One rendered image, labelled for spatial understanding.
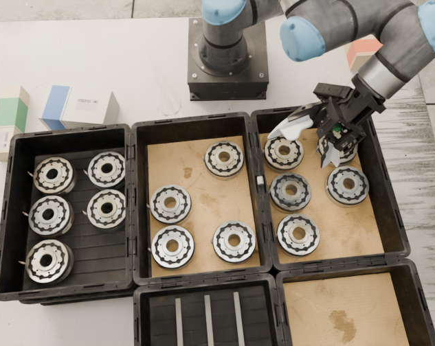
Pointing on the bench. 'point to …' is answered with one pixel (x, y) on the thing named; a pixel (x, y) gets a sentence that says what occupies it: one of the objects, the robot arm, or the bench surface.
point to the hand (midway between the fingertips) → (294, 152)
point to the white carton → (77, 108)
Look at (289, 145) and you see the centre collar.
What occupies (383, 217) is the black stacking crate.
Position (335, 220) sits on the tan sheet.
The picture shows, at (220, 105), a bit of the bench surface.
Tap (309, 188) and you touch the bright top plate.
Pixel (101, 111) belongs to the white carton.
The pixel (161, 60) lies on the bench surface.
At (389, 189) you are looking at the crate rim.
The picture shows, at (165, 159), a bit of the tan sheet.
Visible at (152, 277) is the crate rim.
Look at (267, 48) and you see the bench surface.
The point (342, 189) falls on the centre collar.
